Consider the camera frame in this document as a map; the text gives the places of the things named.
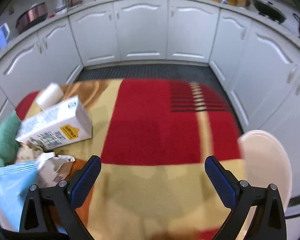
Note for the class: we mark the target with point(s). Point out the white paper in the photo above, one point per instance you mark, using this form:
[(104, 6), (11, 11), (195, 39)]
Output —
[(52, 170)]

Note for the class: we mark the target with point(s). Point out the white kitchen base cabinets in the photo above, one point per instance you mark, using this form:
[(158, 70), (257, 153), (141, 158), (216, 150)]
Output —
[(140, 30)]

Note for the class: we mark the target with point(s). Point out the red yellow printed blanket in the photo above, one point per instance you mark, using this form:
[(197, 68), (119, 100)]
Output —
[(152, 130)]

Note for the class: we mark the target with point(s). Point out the green cloth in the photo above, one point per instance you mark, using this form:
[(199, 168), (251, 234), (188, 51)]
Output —
[(5, 140)]

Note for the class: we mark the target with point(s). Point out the brown paper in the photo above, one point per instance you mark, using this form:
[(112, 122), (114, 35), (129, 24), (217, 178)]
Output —
[(27, 151)]

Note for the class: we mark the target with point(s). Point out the copper rice cooker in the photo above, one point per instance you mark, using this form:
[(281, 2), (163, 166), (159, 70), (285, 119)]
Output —
[(31, 17)]

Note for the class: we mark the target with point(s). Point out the blue plastic jug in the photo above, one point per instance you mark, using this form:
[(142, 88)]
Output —
[(0, 38)]

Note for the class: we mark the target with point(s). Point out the black wok with lid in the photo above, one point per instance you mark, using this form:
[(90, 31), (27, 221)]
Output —
[(268, 11)]

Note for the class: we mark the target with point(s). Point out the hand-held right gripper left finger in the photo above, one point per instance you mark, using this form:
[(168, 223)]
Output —
[(86, 180)]

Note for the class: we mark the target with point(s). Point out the blue plastic packet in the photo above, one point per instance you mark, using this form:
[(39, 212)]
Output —
[(7, 185)]

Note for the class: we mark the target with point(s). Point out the white plastic bin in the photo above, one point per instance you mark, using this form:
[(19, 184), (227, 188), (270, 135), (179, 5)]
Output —
[(265, 155)]

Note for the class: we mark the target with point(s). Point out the black ribbed floor mat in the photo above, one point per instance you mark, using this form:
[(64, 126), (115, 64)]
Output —
[(145, 72)]

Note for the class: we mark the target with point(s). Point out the white milk carton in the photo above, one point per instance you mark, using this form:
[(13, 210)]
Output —
[(52, 125)]

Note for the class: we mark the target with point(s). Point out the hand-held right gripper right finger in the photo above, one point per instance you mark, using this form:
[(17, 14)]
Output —
[(220, 182)]

